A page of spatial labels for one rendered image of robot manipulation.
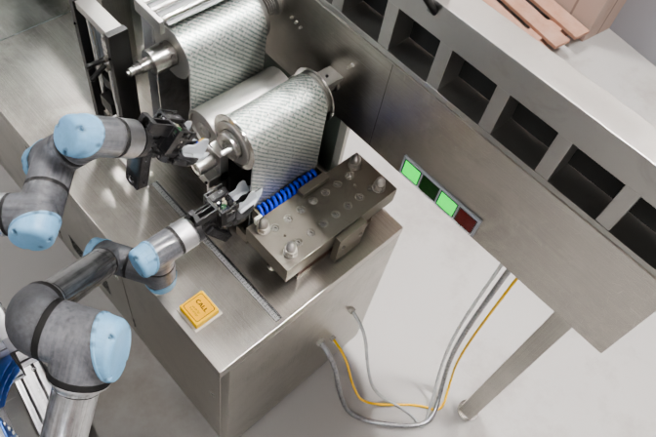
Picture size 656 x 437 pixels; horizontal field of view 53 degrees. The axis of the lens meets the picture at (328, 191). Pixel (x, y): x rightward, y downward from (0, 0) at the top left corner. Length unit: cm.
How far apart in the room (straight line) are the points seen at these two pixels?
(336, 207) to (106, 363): 76
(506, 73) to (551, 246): 40
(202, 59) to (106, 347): 71
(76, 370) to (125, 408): 133
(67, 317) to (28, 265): 164
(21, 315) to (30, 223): 20
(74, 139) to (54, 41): 119
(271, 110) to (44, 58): 96
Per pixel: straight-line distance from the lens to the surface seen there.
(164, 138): 134
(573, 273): 152
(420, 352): 276
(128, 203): 191
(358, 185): 180
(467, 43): 137
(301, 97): 160
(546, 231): 149
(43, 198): 121
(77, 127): 118
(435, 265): 295
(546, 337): 202
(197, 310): 171
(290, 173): 174
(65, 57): 229
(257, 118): 154
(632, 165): 129
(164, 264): 156
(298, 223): 171
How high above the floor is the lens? 248
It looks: 55 degrees down
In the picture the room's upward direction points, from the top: 13 degrees clockwise
